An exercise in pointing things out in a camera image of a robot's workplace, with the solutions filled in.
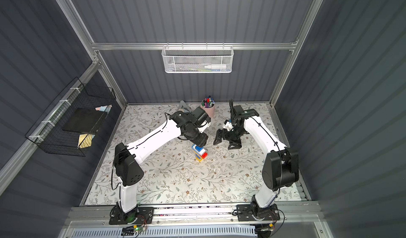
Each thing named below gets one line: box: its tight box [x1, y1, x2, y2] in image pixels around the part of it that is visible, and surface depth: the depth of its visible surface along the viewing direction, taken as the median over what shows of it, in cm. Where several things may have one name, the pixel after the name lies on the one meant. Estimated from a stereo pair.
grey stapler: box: [178, 99, 192, 113], surface depth 118 cm
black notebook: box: [62, 107, 108, 133], surface depth 77 cm
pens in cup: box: [201, 95, 216, 108], surface depth 107 cm
